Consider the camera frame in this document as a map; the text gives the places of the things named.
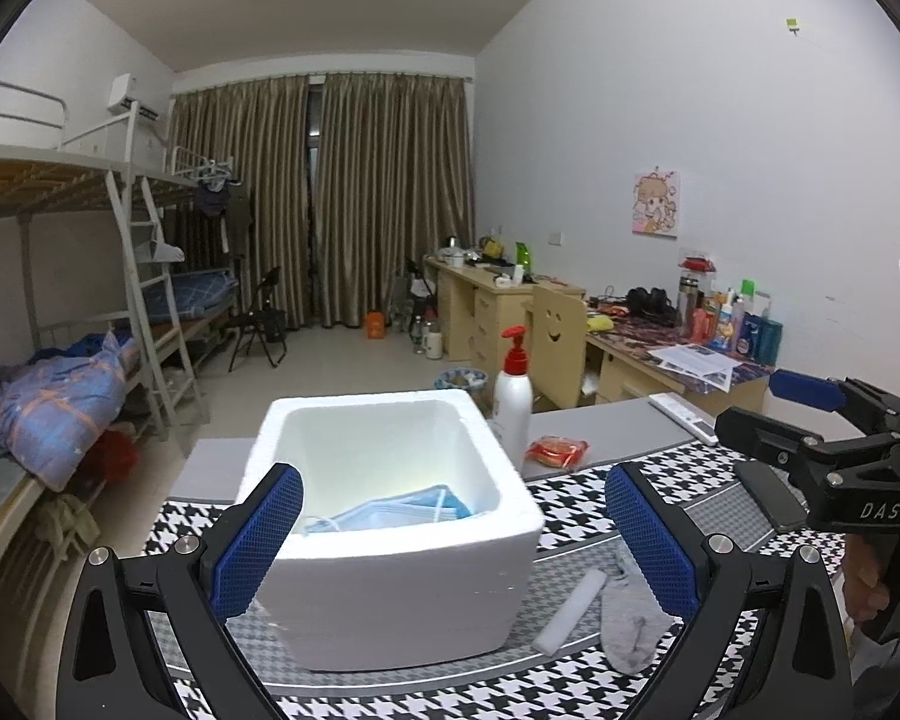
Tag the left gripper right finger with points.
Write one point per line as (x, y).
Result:
(797, 663)

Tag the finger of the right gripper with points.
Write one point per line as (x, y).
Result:
(782, 446)
(832, 395)

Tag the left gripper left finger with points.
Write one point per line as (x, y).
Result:
(111, 664)

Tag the grey sock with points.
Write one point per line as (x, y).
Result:
(632, 622)

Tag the white foam tube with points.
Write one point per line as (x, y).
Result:
(558, 629)

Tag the blue face mask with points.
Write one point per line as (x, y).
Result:
(424, 507)

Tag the person's right hand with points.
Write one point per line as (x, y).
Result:
(865, 594)

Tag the white remote control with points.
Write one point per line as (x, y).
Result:
(698, 423)

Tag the printed paper sheets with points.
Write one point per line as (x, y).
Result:
(697, 362)

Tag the black smartphone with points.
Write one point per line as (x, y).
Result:
(778, 504)

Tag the wooden desk with drawers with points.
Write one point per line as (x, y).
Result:
(474, 310)

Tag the red snack packet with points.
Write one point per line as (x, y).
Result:
(557, 452)

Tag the houndstooth table mat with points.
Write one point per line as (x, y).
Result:
(488, 667)

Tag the wooden smiley chair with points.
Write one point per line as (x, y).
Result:
(557, 359)

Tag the white lotion pump bottle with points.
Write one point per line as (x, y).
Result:
(513, 399)

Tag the anime girl poster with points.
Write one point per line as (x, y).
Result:
(655, 206)

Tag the blue patterned blanket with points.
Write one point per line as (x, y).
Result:
(53, 411)

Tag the green spray bottle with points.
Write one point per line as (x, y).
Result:
(523, 258)

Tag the blue lined trash bin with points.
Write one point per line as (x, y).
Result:
(467, 379)

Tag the white mug on floor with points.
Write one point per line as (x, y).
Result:
(432, 343)

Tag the white styrofoam box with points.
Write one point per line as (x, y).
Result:
(416, 538)

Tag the white metal bunk bed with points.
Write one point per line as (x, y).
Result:
(86, 215)

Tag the orange container on floor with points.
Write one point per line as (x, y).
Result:
(375, 325)

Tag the black folding chair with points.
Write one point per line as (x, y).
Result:
(262, 322)

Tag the brown striped curtains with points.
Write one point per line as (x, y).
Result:
(350, 178)

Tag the white air conditioner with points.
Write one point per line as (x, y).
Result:
(123, 96)

